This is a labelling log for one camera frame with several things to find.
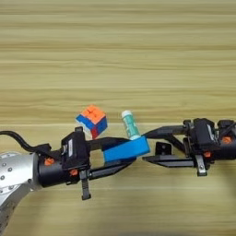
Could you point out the white green glue stick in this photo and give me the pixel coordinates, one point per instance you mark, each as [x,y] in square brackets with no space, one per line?
[130,126]

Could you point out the blue rectangular eraser block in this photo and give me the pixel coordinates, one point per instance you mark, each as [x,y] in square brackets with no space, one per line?
[126,150]

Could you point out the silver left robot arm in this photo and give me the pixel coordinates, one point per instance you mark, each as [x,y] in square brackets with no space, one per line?
[15,175]

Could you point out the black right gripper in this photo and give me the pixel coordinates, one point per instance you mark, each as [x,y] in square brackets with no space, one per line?
[224,150]

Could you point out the black box with white label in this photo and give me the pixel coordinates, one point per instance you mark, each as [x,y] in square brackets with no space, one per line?
[202,135]
[76,150]

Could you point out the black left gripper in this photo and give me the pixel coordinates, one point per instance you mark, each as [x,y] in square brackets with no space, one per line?
[50,172]

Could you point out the multicolour puzzle cube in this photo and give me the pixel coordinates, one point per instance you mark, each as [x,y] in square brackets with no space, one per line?
[93,120]

